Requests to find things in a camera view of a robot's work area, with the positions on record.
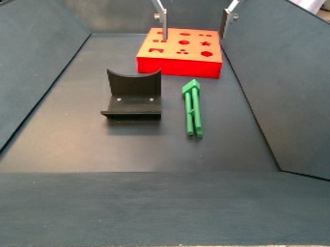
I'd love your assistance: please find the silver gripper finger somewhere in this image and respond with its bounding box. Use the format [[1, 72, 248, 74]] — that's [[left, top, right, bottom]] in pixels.
[[220, 0, 240, 40], [150, 0, 167, 40]]

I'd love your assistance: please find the green three prong object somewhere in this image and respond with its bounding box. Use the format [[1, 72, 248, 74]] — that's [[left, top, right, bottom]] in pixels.
[[181, 79, 203, 138]]

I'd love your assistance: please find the red block with shaped holes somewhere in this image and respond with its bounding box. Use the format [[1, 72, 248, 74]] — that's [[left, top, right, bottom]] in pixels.
[[136, 28, 223, 79]]

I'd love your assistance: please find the black curved fixture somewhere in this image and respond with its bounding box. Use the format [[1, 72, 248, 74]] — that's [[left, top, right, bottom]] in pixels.
[[100, 70, 162, 120]]

